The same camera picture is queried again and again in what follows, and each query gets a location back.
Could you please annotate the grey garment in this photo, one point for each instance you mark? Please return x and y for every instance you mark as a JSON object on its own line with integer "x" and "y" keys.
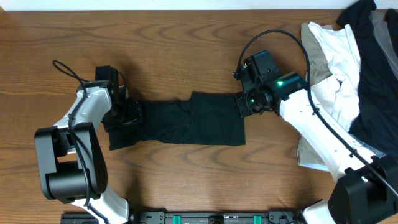
{"x": 382, "y": 36}

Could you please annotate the black polo shirt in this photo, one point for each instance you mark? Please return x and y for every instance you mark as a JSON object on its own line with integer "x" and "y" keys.
{"x": 204, "y": 119}

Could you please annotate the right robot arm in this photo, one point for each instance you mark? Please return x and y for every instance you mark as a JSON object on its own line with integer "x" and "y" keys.
{"x": 365, "y": 184}

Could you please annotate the white shirt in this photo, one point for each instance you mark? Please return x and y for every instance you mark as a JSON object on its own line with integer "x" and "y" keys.
{"x": 338, "y": 94}

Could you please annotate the black garment with striped band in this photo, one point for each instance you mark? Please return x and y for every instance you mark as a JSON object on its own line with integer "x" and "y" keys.
{"x": 376, "y": 124}

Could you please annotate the khaki shorts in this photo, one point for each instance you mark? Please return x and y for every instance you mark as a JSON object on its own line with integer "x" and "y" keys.
{"x": 314, "y": 68}

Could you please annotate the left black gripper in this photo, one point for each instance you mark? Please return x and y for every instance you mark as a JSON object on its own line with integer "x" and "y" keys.
{"x": 131, "y": 112}

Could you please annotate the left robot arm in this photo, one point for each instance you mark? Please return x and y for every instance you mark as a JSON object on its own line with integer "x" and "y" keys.
{"x": 71, "y": 164}

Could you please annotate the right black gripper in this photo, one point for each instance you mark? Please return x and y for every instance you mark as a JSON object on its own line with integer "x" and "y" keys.
{"x": 243, "y": 109}

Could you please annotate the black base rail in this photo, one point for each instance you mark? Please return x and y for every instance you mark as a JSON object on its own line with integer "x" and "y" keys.
{"x": 269, "y": 217}

